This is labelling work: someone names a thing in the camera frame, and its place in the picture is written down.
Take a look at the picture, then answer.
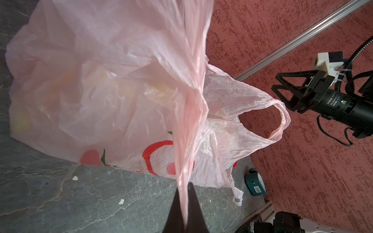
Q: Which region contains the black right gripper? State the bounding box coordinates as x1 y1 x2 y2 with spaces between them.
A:
271 70 334 114

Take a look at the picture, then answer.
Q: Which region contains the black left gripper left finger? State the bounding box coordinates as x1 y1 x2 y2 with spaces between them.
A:
162 189 185 233

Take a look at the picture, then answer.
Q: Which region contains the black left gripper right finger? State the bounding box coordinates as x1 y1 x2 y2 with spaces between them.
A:
186 182 209 233

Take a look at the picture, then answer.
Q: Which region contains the pink printed plastic bag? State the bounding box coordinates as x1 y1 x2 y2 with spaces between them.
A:
5 1 291 227

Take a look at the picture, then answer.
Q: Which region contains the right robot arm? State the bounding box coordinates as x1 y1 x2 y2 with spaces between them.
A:
272 70 373 139

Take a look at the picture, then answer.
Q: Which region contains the round teal gauge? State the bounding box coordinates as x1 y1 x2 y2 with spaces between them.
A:
244 169 268 196

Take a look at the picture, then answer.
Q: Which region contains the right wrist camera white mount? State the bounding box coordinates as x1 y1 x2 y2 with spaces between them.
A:
315 51 344 84

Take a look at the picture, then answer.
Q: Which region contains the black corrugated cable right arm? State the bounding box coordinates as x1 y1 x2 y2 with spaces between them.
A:
334 36 373 94

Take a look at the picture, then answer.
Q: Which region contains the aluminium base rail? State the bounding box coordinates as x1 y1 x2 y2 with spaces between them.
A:
224 201 275 233

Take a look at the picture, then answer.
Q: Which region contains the aluminium corner post right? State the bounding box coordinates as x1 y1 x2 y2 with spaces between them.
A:
235 0 369 81

